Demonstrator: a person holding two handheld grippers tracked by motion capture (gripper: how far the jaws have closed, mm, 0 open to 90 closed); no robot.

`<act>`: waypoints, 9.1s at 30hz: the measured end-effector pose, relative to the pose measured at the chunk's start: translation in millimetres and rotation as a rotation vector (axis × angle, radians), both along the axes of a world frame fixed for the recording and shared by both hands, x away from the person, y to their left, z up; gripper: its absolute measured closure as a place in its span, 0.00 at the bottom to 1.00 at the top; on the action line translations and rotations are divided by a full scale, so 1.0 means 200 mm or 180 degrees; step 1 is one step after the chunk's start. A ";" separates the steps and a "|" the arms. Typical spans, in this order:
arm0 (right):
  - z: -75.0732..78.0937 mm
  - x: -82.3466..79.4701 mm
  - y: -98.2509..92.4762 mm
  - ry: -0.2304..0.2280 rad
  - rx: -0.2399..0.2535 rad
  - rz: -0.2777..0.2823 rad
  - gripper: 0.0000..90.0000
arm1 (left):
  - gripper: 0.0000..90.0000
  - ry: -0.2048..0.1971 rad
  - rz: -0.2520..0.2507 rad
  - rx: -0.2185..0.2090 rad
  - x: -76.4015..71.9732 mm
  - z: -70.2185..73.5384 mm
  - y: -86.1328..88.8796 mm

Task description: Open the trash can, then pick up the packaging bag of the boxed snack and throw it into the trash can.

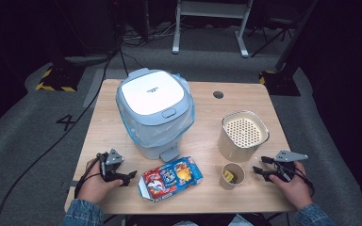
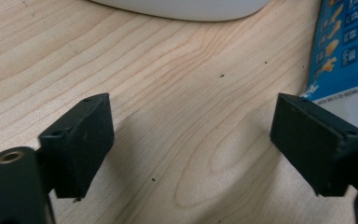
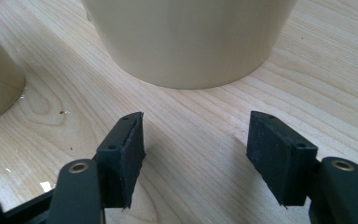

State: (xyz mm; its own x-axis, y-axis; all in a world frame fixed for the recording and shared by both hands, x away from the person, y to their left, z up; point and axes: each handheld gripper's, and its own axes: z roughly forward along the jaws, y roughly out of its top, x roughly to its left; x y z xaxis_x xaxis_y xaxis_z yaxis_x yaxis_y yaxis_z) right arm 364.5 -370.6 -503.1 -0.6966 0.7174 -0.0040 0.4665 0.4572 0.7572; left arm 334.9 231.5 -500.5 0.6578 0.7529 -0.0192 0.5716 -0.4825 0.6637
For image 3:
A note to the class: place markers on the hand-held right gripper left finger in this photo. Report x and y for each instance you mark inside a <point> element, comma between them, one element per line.
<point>121,161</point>

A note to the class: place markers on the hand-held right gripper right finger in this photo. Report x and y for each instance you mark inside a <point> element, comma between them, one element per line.
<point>279,155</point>

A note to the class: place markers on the white paper scrap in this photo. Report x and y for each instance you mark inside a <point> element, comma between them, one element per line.
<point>46,186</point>

